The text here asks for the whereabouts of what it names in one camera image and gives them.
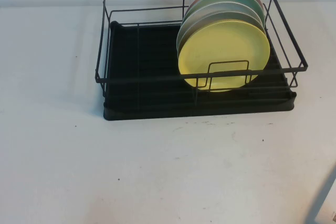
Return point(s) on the yellow plate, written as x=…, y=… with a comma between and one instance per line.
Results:
x=223, y=48

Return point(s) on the black plastic drip tray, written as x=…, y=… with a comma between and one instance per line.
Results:
x=147, y=51

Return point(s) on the white plate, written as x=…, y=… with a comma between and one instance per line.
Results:
x=223, y=6

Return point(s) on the pale blue plate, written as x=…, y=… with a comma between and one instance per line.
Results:
x=214, y=16

